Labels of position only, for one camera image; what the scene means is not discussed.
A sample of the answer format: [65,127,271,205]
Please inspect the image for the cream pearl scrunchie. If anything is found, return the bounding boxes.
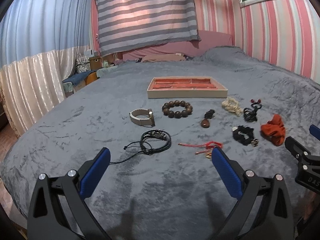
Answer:
[221,97,243,116]

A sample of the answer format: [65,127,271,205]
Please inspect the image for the brown bedside storage box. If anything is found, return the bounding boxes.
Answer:
[89,56,103,70]

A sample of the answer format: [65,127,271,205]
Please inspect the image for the black braided cord bracelet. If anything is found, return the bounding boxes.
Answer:
[109,129,172,165]

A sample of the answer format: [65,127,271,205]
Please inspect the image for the beige tray with brick lining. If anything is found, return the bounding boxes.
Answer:
[147,76,228,99]

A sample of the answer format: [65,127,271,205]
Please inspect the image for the black hair claw clip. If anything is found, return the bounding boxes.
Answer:
[244,108,258,122]

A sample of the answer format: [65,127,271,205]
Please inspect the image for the black hair tie red beads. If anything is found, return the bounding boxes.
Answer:
[251,99,262,111]

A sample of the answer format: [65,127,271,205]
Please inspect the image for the red string bracelet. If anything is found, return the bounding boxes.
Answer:
[177,141,223,159]

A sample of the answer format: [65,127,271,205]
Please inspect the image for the blue cushioned stool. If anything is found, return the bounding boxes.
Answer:
[62,70,98,97]

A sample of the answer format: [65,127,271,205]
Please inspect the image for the pink headboard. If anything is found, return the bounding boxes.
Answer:
[122,30,233,61]

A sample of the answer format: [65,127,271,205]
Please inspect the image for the dark wooden bead bracelet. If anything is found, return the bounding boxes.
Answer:
[162,100,194,119]

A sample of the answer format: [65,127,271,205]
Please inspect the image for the blue and cream curtain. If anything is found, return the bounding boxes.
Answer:
[1,0,91,135]

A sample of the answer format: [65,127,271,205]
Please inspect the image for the orange fabric scrunchie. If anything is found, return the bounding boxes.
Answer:
[260,114,286,146]

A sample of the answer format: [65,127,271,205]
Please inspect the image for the patterned storage bag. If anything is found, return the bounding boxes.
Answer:
[76,55,91,73]

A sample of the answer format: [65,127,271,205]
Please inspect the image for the brown teardrop pendant black cord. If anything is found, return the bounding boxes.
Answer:
[200,109,216,129]

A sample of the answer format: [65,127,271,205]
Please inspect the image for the black scrunchie with charm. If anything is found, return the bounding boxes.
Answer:
[232,126,259,147]

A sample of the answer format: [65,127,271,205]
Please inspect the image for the grey striped hanging cloth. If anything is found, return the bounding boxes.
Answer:
[95,0,200,56]

